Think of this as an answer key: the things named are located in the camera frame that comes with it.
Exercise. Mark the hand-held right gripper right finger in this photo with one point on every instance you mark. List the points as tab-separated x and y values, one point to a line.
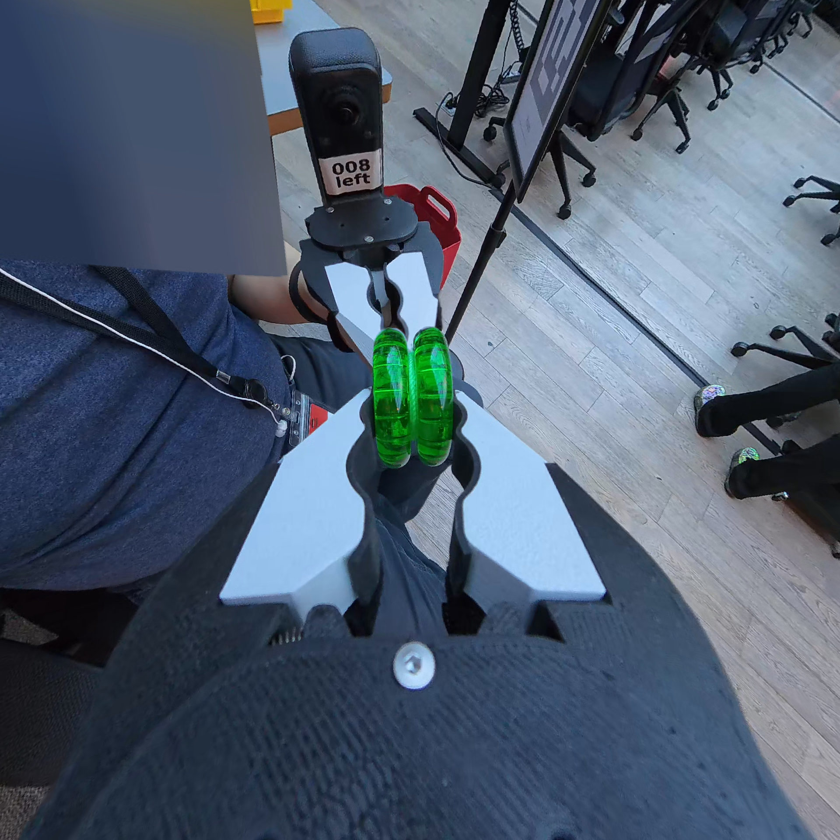
525	525

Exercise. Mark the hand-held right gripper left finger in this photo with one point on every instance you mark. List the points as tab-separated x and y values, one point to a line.
295	525

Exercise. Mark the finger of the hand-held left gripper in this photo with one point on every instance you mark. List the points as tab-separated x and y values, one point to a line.
417	289
351	289

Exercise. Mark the green translucent yoyo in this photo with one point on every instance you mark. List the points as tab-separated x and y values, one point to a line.
394	394

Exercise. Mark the person's left forearm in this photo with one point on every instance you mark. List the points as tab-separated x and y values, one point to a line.
262	298

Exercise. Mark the red plastic bin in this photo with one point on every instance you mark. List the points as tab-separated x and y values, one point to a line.
439	236

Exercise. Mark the red and black badge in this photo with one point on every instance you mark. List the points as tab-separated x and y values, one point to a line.
308	420

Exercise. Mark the grey top table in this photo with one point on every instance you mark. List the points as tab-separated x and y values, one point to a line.
282	72

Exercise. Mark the person's blue shirt torso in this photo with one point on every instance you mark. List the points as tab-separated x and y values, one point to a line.
131	426

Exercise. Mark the yellow plastic bin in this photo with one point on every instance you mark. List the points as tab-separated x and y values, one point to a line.
279	10

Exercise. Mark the black sign board stand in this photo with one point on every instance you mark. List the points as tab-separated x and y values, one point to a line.
558	65

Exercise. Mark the black desk frame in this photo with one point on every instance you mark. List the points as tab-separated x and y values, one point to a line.
482	52

